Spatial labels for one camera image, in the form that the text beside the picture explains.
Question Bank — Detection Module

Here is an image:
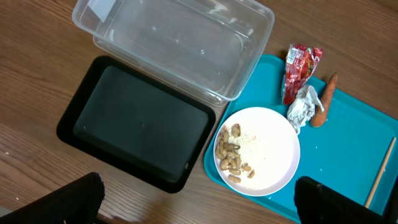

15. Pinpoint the wooden chopstick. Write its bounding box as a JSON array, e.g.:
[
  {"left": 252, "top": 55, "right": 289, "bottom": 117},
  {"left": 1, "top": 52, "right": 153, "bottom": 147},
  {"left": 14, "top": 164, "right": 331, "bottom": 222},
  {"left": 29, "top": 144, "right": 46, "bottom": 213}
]
[{"left": 364, "top": 137, "right": 396, "bottom": 208}]

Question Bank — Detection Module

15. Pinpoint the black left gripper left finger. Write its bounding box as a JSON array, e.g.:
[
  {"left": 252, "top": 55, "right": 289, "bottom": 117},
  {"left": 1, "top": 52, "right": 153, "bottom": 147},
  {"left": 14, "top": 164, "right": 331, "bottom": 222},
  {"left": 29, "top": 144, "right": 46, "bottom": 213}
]
[{"left": 1, "top": 172, "right": 105, "bottom": 224}]

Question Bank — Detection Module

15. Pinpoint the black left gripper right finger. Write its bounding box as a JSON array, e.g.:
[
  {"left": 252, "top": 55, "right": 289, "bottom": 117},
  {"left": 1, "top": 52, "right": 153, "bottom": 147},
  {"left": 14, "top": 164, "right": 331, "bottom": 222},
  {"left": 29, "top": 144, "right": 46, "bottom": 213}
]
[{"left": 294, "top": 176, "right": 397, "bottom": 224}]

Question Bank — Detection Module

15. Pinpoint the orange carrot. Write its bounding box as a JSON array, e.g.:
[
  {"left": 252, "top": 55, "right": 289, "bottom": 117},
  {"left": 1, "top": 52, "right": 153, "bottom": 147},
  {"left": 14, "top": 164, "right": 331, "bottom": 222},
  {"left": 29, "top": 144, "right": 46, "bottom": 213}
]
[{"left": 310, "top": 73, "right": 338, "bottom": 128}]

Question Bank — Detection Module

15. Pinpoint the white tissue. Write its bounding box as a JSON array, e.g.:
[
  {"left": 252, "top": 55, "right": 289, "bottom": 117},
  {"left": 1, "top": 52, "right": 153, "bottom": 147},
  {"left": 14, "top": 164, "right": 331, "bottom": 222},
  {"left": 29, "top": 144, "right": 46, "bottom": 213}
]
[{"left": 287, "top": 85, "right": 324, "bottom": 135}]

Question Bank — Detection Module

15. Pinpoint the red snack wrapper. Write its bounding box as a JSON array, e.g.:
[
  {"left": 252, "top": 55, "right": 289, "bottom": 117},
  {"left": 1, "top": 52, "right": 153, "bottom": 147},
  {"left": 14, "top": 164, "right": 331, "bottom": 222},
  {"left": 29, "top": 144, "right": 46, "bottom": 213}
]
[{"left": 282, "top": 44, "right": 323, "bottom": 105}]

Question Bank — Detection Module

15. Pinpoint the peanut pile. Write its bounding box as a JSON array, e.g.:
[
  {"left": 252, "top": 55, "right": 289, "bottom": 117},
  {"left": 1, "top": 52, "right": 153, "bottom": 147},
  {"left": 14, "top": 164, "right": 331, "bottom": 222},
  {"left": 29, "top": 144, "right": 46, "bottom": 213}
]
[{"left": 215, "top": 123, "right": 255, "bottom": 184}]

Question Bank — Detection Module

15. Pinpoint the large white plate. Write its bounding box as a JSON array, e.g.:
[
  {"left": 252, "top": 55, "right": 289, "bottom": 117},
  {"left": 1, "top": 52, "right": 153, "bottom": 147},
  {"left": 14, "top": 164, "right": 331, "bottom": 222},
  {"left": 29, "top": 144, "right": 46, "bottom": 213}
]
[{"left": 213, "top": 107, "right": 300, "bottom": 197}]

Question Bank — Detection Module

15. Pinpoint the clear plastic bin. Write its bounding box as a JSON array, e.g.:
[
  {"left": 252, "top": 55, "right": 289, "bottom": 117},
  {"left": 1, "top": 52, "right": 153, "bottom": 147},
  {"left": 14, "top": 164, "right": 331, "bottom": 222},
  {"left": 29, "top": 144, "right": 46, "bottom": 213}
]
[{"left": 72, "top": 0, "right": 275, "bottom": 106}]

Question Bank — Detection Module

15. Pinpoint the black plastic tray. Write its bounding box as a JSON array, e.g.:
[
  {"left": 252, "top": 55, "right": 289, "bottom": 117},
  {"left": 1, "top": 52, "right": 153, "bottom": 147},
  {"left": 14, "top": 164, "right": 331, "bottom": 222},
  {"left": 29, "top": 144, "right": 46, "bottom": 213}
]
[{"left": 57, "top": 55, "right": 216, "bottom": 194}]

